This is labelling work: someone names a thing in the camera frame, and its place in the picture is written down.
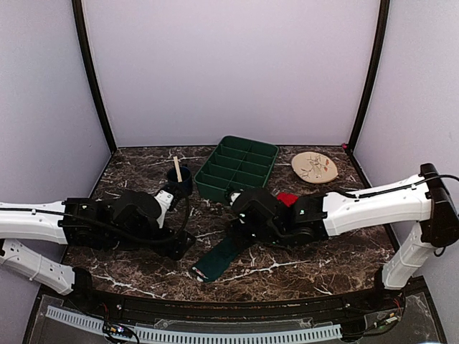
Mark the right black frame post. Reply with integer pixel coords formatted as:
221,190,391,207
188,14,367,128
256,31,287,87
347,0,390,154

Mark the black front rail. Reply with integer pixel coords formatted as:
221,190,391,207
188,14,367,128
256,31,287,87
75,290,379,323

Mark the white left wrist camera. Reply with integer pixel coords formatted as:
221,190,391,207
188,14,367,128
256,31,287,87
154,190,174,229

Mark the black frame post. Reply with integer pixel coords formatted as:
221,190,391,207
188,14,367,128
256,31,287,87
72,0,118,155
347,0,390,154

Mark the dark blue mug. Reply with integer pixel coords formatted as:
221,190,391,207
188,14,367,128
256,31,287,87
166,166,193,196

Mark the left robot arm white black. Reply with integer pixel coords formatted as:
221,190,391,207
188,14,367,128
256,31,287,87
1,188,196,312

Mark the dark green sock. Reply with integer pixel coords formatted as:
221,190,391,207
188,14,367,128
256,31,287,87
189,236,253,283

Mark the green compartment tray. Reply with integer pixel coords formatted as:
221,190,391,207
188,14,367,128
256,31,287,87
194,135,279,204

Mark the red santa sock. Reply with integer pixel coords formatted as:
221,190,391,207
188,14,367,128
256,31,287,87
276,192,298,208

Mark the beige decorated plate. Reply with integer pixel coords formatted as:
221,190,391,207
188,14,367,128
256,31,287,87
291,151,339,184

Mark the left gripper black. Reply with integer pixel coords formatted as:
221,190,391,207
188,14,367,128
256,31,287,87
107,221,196,260

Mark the white slotted cable duct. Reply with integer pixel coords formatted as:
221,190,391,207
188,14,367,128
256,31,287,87
45,306,343,344

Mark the wooden stick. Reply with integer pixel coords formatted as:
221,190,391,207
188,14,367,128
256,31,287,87
173,156,183,183

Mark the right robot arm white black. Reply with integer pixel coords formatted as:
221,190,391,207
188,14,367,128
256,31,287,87
229,163,458,311

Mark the left black frame post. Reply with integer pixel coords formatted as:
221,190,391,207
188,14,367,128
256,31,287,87
72,0,118,155

